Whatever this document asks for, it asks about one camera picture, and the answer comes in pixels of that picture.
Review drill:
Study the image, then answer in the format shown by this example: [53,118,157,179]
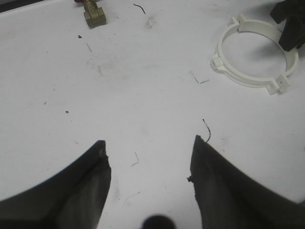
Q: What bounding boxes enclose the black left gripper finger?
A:
[0,140,111,229]
[279,17,305,52]
[270,0,305,24]
[188,135,305,229]

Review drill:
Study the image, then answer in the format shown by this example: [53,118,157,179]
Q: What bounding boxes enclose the white half-ring pipe clamp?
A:
[235,13,299,94]
[210,16,281,95]

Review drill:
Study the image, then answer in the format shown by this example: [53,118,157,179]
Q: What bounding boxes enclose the brass valve red handwheel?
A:
[74,0,106,29]

